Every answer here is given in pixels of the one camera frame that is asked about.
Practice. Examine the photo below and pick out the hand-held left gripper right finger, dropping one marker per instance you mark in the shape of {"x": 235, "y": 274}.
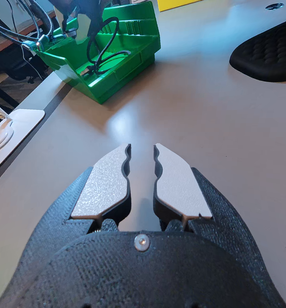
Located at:
{"x": 179, "y": 190}

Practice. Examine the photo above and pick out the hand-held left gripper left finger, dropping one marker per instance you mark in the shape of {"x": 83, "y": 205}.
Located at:
{"x": 102, "y": 190}

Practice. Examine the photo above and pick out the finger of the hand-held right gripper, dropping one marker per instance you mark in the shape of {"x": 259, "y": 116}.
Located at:
{"x": 69, "y": 22}
{"x": 96, "y": 26}

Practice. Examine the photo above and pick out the silver HDMI switch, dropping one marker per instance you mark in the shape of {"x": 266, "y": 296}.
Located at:
{"x": 71, "y": 33}

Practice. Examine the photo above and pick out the green plastic bin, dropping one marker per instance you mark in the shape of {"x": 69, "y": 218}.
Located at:
{"x": 123, "y": 62}

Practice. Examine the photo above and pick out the black office chair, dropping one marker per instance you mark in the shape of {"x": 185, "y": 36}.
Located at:
{"x": 20, "y": 65}

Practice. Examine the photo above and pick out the yellow box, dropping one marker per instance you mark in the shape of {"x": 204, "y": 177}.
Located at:
{"x": 179, "y": 4}

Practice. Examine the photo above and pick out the white desk stand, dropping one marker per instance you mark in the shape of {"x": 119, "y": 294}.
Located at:
{"x": 17, "y": 130}

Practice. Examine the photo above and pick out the black textured wrist rest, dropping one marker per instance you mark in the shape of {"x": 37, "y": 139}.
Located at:
{"x": 268, "y": 57}

